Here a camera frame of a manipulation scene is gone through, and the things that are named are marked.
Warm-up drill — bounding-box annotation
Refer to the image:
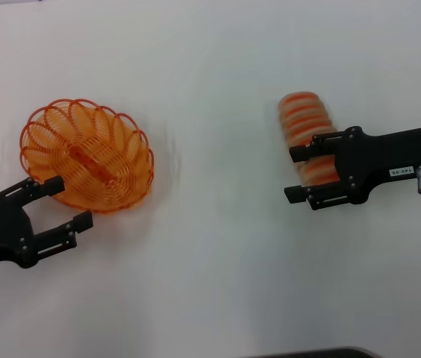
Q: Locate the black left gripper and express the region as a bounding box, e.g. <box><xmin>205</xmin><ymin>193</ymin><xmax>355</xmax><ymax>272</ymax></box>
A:
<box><xmin>0</xmin><ymin>175</ymin><xmax>95</xmax><ymax>275</ymax></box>

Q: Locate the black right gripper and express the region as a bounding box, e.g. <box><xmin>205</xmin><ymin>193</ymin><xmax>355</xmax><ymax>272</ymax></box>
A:
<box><xmin>284</xmin><ymin>125</ymin><xmax>421</xmax><ymax>212</ymax></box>

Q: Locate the orange wire basket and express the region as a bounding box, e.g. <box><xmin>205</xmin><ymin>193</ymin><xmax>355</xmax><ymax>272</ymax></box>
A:
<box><xmin>19</xmin><ymin>98</ymin><xmax>155</xmax><ymax>214</ymax></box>

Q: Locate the orange striped bread roll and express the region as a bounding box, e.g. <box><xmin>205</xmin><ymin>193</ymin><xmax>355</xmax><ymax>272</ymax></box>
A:
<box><xmin>277</xmin><ymin>90</ymin><xmax>341</xmax><ymax>186</ymax></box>

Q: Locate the dark rounded robot base edge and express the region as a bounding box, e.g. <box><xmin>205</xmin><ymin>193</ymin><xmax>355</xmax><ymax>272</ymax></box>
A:
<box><xmin>232</xmin><ymin>346</ymin><xmax>380</xmax><ymax>358</ymax></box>

